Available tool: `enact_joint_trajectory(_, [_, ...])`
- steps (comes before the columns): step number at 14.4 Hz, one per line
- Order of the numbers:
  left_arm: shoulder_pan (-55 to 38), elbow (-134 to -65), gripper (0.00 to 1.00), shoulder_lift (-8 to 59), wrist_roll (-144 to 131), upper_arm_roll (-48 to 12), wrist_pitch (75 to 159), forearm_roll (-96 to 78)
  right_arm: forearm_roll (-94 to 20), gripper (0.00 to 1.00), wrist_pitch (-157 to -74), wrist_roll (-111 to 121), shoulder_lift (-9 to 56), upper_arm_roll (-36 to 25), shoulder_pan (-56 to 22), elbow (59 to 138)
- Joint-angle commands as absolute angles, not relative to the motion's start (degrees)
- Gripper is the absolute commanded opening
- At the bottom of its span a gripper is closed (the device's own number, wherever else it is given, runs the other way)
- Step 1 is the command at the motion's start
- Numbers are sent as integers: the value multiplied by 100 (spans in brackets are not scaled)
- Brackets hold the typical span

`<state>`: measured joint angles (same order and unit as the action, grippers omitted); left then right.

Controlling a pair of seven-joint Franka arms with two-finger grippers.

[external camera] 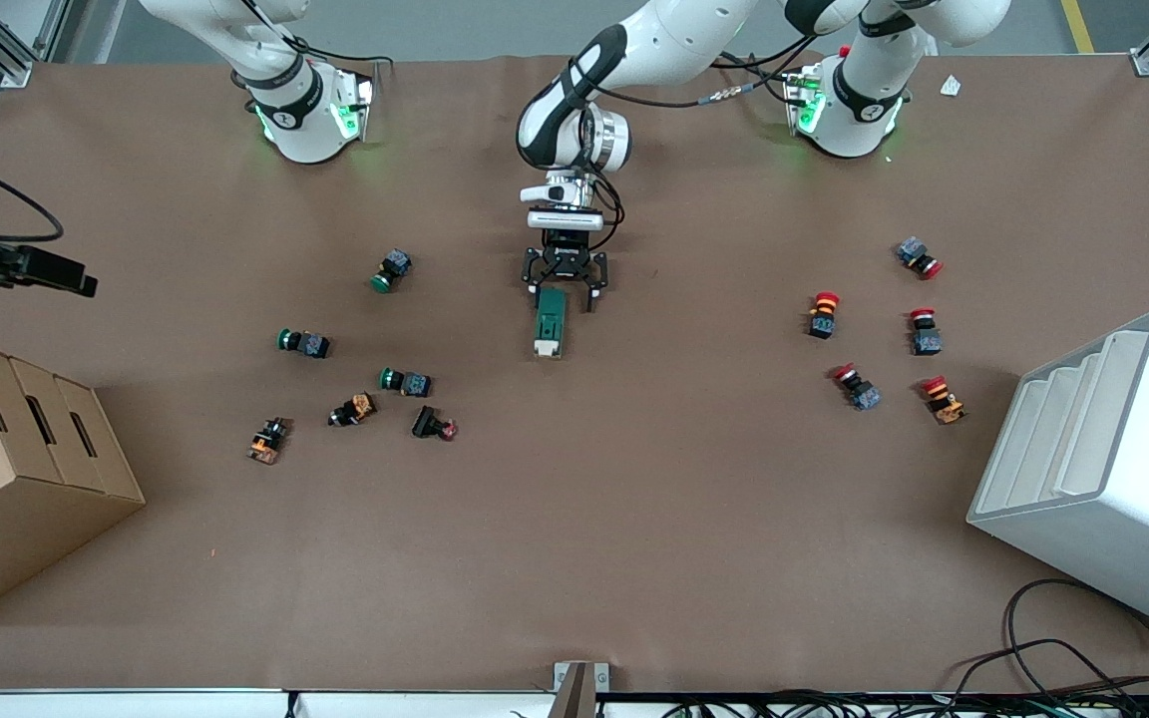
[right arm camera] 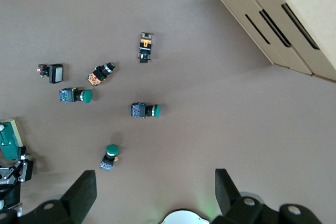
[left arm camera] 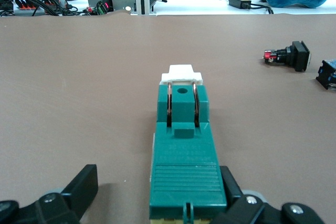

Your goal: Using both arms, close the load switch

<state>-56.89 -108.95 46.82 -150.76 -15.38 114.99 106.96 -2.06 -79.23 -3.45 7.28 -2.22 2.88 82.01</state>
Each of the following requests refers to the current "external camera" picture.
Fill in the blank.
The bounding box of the black right base cable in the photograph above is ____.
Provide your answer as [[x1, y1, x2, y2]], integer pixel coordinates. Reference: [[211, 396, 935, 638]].
[[240, 0, 388, 76]]

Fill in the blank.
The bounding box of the white stepped plastic rack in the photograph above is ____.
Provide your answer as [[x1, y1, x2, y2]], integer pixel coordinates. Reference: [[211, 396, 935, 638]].
[[966, 307, 1149, 641]]

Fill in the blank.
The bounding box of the black selector switch orange block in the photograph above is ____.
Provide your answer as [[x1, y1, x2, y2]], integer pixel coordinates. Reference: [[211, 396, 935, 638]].
[[328, 392, 378, 428], [246, 417, 291, 466]]

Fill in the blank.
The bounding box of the red emergency button orange block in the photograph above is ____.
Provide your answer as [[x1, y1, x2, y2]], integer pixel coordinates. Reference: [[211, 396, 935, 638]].
[[921, 375, 967, 426]]

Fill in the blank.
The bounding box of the black looped floor cable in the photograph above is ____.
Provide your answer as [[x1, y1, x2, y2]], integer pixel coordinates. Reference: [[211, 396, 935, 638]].
[[954, 578, 1149, 718]]

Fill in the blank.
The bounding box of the black base cable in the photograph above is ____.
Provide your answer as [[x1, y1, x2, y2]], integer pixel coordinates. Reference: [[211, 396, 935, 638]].
[[709, 48, 795, 101], [240, 0, 388, 76]]

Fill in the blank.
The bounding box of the red push button blue block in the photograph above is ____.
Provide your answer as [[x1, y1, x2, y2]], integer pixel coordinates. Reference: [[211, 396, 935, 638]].
[[896, 236, 945, 280], [831, 363, 883, 412], [909, 308, 944, 357]]

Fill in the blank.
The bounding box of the black cable bundle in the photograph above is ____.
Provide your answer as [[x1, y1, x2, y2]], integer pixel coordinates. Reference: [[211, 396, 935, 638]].
[[664, 688, 1149, 718]]

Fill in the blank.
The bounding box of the black button dark red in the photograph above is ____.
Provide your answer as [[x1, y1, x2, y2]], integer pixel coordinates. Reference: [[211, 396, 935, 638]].
[[411, 404, 459, 442]]

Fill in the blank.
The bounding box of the brown cardboard compartment box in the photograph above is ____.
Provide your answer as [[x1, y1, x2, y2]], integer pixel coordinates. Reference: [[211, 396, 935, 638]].
[[0, 334, 147, 627]]

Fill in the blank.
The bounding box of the green mushroom push button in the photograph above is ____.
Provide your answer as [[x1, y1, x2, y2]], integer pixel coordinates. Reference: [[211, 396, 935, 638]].
[[379, 366, 433, 398], [277, 327, 332, 360], [370, 248, 414, 294]]

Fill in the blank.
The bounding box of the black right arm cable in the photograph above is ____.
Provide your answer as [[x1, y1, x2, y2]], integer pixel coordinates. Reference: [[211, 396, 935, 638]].
[[0, 148, 65, 243]]

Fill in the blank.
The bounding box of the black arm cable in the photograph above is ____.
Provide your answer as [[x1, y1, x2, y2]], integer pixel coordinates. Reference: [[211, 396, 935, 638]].
[[0, 148, 65, 243], [574, 35, 815, 250]]

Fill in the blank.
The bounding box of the green load switch white handle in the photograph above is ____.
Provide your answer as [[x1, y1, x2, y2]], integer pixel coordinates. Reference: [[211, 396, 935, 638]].
[[533, 287, 568, 360]]

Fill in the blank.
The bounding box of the brown paper table cover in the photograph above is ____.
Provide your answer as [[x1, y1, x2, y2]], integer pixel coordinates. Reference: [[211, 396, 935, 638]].
[[0, 52, 1149, 691]]

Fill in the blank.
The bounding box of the white table edge strip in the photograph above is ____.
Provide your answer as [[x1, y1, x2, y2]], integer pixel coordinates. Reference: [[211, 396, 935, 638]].
[[0, 688, 556, 718]]

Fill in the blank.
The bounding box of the black left base cable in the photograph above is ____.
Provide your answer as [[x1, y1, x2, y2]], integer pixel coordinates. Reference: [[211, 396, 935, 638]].
[[709, 48, 795, 101]]

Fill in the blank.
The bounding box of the grey metal table bracket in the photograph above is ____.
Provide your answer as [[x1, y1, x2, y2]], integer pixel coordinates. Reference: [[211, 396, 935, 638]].
[[553, 661, 611, 718]]

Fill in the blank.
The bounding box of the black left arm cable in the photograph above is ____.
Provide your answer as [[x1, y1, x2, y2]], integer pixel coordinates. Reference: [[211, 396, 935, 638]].
[[574, 35, 815, 250]]

